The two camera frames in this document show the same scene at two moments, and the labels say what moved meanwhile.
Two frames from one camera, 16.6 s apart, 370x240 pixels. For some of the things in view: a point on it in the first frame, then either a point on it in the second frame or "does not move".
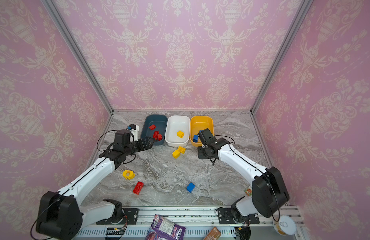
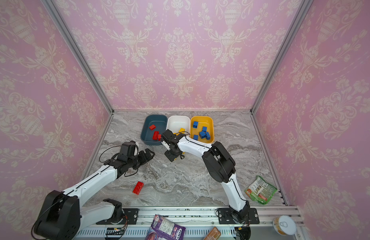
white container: x=177 y=131 does not move
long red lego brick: x=138 y=187 does not move
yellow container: x=198 y=123 does not move
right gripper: x=203 y=137 → x=173 y=152
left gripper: x=144 y=147 → x=145 y=159
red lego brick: x=155 y=135 does not move
